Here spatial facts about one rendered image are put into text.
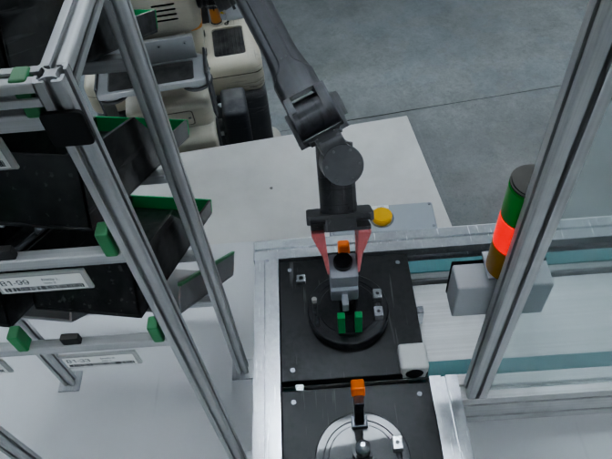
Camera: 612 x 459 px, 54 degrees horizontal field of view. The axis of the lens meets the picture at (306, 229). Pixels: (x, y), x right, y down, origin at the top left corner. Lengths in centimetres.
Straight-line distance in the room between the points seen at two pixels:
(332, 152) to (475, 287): 26
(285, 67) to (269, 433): 56
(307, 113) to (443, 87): 219
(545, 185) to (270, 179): 91
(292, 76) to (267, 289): 42
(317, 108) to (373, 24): 259
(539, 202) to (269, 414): 58
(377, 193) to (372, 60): 187
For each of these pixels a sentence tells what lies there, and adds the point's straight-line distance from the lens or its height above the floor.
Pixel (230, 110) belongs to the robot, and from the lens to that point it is 179.
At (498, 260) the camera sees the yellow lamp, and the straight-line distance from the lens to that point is 74.
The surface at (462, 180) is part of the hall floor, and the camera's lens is 261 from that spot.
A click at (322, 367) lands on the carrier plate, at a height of 97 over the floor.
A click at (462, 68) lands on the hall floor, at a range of 317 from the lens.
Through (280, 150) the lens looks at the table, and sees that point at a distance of 149.
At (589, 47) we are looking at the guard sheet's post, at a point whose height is 161.
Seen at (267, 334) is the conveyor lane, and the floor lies 95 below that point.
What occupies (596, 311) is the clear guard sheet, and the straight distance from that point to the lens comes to 87.
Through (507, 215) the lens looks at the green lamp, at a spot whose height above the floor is 137.
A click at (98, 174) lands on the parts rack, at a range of 47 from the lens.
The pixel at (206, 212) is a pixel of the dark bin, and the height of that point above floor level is 121.
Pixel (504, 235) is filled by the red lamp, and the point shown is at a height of 134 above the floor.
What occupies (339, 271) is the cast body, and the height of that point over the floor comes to 111.
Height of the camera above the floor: 189
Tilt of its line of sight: 52 degrees down
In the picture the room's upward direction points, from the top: 6 degrees counter-clockwise
